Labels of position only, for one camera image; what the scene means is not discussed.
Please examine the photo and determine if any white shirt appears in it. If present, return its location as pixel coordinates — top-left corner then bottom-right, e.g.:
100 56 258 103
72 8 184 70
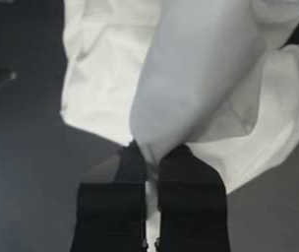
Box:
58 0 299 252

